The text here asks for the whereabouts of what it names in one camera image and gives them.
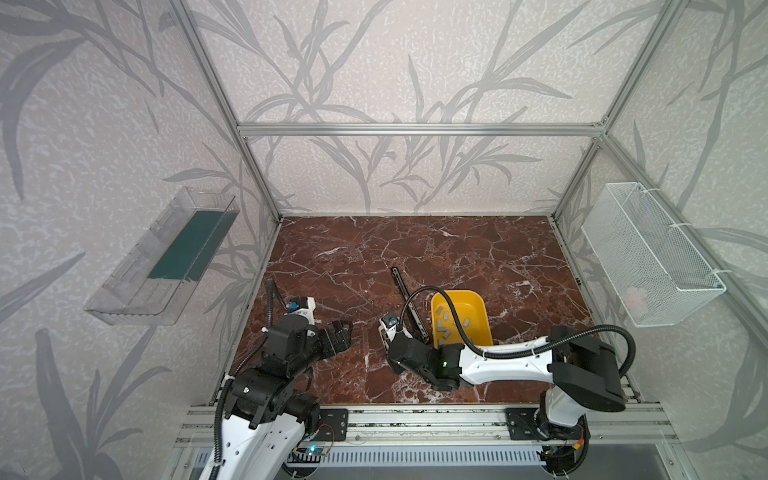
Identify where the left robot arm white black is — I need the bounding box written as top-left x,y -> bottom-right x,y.
201,313 -> 353,479

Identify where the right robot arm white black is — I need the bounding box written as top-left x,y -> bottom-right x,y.
379,325 -> 637,435

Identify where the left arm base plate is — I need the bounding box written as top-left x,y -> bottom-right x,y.
312,408 -> 350,443

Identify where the aluminium frame crossbar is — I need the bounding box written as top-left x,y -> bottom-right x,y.
237,123 -> 602,138

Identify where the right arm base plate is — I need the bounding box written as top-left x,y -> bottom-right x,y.
504,407 -> 587,442

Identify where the yellow plastic tray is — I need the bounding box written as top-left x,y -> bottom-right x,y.
430,290 -> 493,348

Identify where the clear plastic wall bin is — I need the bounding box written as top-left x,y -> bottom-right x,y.
85,187 -> 240,326

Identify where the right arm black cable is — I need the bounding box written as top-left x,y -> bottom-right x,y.
397,286 -> 637,379

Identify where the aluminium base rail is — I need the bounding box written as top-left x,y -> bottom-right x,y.
173,403 -> 679,448

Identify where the green circuit board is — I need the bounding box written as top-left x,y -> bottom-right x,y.
288,444 -> 331,463

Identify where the white wire mesh basket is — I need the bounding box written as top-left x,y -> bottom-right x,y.
582,182 -> 727,328

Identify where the black stapler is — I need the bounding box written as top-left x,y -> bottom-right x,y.
390,267 -> 431,344

